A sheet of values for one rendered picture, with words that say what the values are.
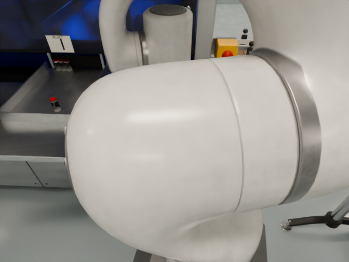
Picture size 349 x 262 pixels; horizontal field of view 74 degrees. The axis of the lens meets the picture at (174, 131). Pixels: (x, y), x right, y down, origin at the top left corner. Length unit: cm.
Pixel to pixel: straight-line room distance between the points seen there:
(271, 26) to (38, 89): 90
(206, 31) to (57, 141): 58
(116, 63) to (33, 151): 42
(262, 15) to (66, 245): 150
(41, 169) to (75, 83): 72
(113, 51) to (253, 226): 32
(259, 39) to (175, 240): 16
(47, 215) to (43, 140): 99
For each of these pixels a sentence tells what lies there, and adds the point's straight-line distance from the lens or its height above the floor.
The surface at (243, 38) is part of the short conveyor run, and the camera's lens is 112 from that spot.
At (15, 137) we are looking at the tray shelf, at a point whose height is 88.
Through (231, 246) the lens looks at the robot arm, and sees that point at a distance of 26.
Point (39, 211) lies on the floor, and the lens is 174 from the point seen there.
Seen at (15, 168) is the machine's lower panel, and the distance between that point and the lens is 164.
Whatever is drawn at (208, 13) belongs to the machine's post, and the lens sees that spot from 82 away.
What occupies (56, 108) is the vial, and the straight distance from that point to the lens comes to 84.
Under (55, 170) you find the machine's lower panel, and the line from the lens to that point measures 152.
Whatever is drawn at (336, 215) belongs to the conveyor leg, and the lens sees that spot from 156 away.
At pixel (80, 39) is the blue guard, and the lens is 92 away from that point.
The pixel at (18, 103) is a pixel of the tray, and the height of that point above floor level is 88.
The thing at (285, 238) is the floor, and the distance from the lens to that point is 159.
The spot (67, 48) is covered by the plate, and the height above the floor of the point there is 101.
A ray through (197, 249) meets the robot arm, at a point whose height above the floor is 115.
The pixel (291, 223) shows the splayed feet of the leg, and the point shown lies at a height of 7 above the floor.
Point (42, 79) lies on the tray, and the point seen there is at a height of 88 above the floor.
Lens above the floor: 135
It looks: 43 degrees down
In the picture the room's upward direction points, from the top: straight up
